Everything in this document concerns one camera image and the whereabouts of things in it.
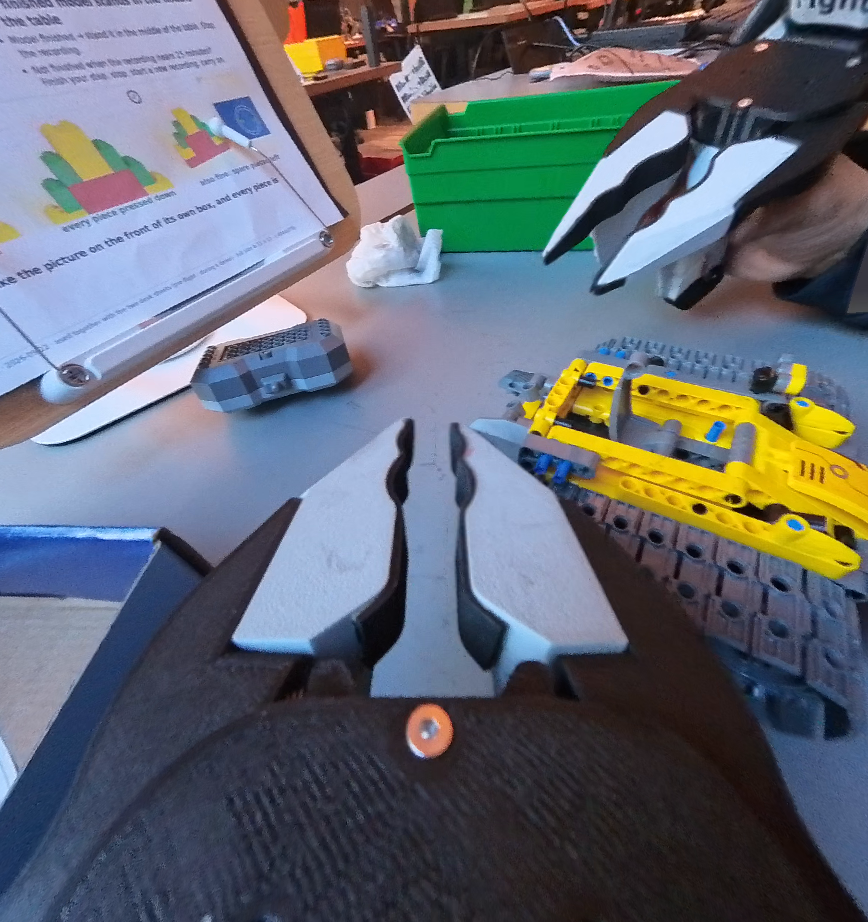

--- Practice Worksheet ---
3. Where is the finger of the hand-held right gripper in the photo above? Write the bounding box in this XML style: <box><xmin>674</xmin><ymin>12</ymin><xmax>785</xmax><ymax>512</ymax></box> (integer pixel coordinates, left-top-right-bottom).
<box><xmin>591</xmin><ymin>135</ymin><xmax>804</xmax><ymax>295</ymax></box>
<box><xmin>542</xmin><ymin>108</ymin><xmax>696</xmax><ymax>265</ymax></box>

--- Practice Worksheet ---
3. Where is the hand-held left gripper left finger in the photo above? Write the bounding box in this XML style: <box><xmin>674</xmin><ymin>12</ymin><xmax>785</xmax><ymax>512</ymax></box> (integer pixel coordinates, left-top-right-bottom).
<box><xmin>231</xmin><ymin>418</ymin><xmax>415</xmax><ymax>668</ymax></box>

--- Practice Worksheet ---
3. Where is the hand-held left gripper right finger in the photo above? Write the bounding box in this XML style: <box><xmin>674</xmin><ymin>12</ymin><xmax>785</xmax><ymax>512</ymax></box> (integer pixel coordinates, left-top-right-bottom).
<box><xmin>450</xmin><ymin>422</ymin><xmax>631</xmax><ymax>689</ymax></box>

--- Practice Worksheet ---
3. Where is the yellow toy tracked robot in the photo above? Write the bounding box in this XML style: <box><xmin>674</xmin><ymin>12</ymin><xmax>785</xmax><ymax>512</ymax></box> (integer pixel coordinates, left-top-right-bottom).
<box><xmin>470</xmin><ymin>335</ymin><xmax>868</xmax><ymax>739</ymax></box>

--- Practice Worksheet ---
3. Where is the person's right forearm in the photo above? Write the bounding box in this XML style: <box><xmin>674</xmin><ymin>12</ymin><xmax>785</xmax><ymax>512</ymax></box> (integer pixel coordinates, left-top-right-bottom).
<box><xmin>772</xmin><ymin>130</ymin><xmax>868</xmax><ymax>332</ymax></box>

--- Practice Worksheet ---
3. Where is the grey desk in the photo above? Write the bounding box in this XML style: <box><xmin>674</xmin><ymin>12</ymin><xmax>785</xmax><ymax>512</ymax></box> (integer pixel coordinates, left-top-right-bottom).
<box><xmin>0</xmin><ymin>169</ymin><xmax>868</xmax><ymax>922</ymax></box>

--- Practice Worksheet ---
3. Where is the person's right hand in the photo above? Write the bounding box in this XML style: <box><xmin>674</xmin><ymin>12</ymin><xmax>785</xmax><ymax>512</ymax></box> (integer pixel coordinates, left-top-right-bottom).
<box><xmin>725</xmin><ymin>155</ymin><xmax>868</xmax><ymax>285</ymax></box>

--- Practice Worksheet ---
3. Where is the green plastic bin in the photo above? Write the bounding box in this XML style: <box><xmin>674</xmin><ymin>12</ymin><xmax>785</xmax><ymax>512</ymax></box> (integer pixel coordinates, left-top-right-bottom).
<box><xmin>400</xmin><ymin>79</ymin><xmax>683</xmax><ymax>253</ymax></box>

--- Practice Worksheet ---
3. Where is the printed paper sheet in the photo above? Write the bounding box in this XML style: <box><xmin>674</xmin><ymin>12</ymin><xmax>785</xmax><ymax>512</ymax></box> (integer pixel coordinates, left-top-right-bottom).
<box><xmin>531</xmin><ymin>47</ymin><xmax>701</xmax><ymax>82</ymax></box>

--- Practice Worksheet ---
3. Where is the grey topped back table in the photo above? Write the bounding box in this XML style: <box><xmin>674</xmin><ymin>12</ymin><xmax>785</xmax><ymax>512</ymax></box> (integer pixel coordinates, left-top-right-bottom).
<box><xmin>408</xmin><ymin>68</ymin><xmax>701</xmax><ymax>109</ymax></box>

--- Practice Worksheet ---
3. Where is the grey brick battery block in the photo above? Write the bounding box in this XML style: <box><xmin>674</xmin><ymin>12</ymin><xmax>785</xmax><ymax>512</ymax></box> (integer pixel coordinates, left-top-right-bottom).
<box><xmin>191</xmin><ymin>319</ymin><xmax>354</xmax><ymax>413</ymax></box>

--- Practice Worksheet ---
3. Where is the white sign card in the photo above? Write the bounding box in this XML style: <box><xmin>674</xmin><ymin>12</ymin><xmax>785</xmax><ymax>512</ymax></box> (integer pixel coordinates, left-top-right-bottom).
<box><xmin>389</xmin><ymin>45</ymin><xmax>442</xmax><ymax>120</ymax></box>

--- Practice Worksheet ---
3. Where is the white crumpled tissue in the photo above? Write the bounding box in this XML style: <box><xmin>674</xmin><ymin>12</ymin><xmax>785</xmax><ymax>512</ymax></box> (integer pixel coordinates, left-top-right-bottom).
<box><xmin>346</xmin><ymin>215</ymin><xmax>443</xmax><ymax>289</ymax></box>

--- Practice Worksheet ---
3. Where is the dark blue cardboard kit box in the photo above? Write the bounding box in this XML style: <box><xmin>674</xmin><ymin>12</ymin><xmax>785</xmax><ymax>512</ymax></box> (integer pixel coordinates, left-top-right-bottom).
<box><xmin>0</xmin><ymin>524</ymin><xmax>215</xmax><ymax>901</ymax></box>

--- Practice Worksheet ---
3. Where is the yellow storage bin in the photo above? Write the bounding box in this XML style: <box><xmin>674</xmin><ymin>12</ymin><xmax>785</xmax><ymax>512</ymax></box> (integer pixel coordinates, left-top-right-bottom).
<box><xmin>284</xmin><ymin>36</ymin><xmax>348</xmax><ymax>76</ymax></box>

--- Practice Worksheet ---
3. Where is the printed instruction sheet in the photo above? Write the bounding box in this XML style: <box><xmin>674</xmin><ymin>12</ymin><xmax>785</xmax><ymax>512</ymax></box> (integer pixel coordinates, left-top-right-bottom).
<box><xmin>0</xmin><ymin>0</ymin><xmax>344</xmax><ymax>412</ymax></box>

